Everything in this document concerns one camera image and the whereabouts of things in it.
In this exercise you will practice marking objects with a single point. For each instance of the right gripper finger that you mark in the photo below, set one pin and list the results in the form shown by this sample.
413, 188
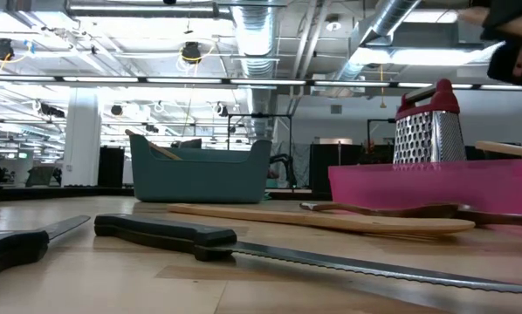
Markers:
505, 65
510, 11

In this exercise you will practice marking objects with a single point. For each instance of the wooden spatula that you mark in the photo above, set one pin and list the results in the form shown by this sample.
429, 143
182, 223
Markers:
505, 148

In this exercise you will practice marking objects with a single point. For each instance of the dark wooden spoon white label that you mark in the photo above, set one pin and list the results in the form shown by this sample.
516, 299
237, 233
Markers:
505, 218

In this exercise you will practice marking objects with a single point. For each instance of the slotted wooden spoon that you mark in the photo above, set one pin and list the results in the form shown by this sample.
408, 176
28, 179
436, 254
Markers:
331, 220

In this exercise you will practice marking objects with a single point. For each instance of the light wooden spork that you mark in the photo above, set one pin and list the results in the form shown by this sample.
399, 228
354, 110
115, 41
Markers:
165, 152

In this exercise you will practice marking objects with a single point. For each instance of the background black robot arm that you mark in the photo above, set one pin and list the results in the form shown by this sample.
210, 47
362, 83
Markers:
283, 159

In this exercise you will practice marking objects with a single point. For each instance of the red-topped metal box grater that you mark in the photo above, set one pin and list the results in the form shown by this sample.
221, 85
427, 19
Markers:
418, 135

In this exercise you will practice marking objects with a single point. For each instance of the red plastic tray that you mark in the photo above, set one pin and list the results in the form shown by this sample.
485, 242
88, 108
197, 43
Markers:
418, 185

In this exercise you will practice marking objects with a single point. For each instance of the black cabinet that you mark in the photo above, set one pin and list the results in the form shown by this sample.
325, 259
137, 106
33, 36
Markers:
331, 168
110, 168

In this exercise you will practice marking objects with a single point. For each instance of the teal plastic bin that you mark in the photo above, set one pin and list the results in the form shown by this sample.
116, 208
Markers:
200, 179

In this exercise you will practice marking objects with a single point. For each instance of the white light strip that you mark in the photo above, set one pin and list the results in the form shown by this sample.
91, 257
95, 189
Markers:
99, 79

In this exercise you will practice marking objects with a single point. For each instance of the white pillar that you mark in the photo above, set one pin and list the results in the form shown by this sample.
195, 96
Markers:
82, 139

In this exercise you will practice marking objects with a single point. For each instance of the silver ventilation duct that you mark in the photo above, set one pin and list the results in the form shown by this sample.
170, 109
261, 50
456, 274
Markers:
254, 26
392, 15

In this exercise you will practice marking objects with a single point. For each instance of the background black metal frame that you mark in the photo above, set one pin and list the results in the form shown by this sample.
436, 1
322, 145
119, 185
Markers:
261, 115

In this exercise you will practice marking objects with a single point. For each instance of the black aluminium table frame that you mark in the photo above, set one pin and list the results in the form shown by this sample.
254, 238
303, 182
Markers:
69, 193

